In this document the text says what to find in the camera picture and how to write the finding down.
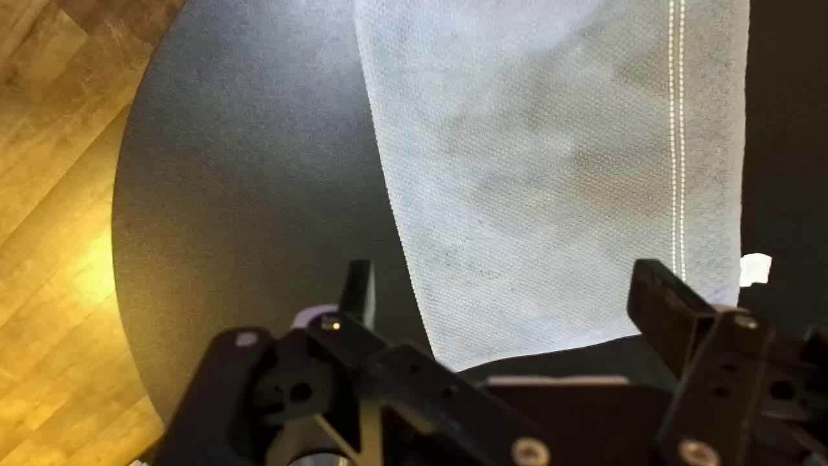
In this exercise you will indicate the white towel tag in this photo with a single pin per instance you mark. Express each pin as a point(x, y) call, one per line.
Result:
point(757, 266)

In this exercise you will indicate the light blue towel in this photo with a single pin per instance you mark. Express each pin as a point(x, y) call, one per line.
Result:
point(537, 151)

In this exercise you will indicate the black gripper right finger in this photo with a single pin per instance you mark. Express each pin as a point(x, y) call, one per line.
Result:
point(747, 394)

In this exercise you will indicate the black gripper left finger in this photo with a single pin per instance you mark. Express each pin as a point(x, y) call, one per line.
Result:
point(334, 394)

